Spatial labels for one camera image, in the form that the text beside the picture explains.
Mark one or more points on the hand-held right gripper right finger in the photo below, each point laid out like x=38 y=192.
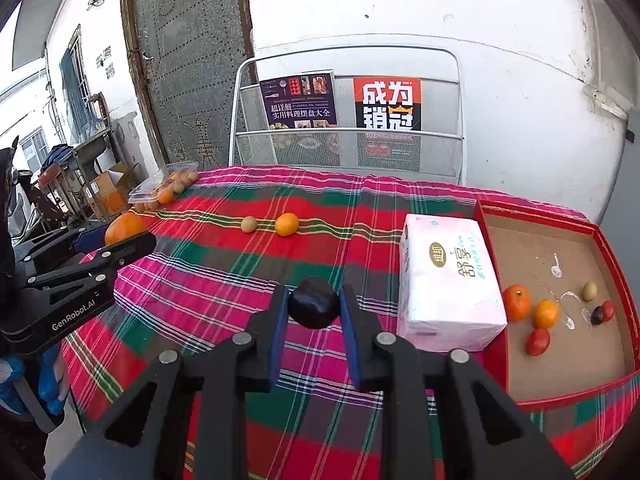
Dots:
x=352 y=340

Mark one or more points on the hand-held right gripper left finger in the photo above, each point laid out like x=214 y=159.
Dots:
x=277 y=335

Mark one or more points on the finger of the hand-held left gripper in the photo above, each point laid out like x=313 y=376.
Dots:
x=90 y=242
x=125 y=255

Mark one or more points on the orange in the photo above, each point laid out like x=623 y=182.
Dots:
x=545 y=314
x=122 y=227
x=286 y=224

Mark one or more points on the dark purple plum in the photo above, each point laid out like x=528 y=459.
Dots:
x=596 y=316
x=312 y=302

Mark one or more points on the dark orange tangerine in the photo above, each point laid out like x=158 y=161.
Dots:
x=516 y=304

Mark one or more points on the red tomato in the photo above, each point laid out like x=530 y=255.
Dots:
x=608 y=311
x=537 y=342

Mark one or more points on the red cardboard box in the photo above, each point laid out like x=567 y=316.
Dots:
x=550 y=380

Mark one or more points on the greenish brown round fruit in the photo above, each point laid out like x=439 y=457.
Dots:
x=589 y=291
x=248 y=224

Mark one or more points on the pile of small brown fruits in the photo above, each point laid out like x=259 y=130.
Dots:
x=166 y=194

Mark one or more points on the person's left hand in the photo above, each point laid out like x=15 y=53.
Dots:
x=52 y=380

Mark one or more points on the cardboard boxes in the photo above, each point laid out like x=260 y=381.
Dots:
x=107 y=190

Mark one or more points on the clear plastic container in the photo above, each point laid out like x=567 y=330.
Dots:
x=150 y=187

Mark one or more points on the red green plaid tablecloth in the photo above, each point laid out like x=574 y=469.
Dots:
x=200 y=270

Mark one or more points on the rusty metal shelf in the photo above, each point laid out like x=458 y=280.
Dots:
x=75 y=160

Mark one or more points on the pink white tissue pack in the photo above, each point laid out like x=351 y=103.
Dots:
x=445 y=285

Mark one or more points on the white metal mesh rack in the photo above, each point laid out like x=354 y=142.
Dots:
x=250 y=150

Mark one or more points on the window with blue curtain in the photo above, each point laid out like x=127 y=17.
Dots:
x=75 y=75

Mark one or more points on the studded grey metal door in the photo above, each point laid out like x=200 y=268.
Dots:
x=190 y=60

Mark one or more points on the dark purple cookbook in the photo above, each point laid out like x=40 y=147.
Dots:
x=295 y=95

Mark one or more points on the red black book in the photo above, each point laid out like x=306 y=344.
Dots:
x=387 y=105

